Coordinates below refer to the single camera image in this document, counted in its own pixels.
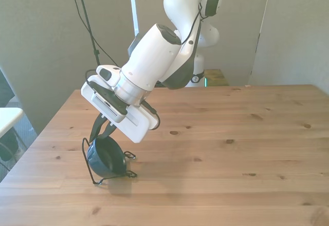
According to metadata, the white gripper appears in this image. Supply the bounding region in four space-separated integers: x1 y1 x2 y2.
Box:
81 65 159 144

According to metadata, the blue bowl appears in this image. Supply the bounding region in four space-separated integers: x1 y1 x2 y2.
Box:
86 135 127 179

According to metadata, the white side table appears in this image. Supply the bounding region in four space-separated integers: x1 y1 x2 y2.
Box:
0 107 24 137

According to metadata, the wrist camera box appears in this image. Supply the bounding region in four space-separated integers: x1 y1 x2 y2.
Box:
91 83 129 124

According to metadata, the black wire dish rack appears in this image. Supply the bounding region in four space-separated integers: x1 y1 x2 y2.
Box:
81 137 138 185

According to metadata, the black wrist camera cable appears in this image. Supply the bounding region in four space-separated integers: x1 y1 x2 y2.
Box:
84 1 204 131

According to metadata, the thin black camera tripod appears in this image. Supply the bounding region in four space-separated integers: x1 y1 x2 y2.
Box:
73 0 102 66

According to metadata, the black tripod camera cable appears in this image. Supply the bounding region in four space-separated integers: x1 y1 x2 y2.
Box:
65 0 119 67

